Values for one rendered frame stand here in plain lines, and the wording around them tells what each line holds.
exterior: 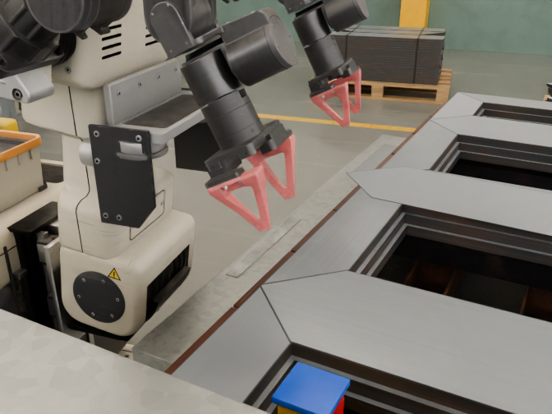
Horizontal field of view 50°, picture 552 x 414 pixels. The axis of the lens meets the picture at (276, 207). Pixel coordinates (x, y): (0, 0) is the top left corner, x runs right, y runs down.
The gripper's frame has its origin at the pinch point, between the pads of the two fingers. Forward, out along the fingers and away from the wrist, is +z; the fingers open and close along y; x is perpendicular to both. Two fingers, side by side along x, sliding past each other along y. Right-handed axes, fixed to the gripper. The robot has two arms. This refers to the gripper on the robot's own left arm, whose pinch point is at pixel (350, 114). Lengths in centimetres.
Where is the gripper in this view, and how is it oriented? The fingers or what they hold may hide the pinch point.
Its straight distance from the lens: 110.8
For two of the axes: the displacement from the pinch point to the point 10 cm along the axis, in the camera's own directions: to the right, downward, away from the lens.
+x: -8.4, 2.9, 4.5
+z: 4.3, 8.7, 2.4
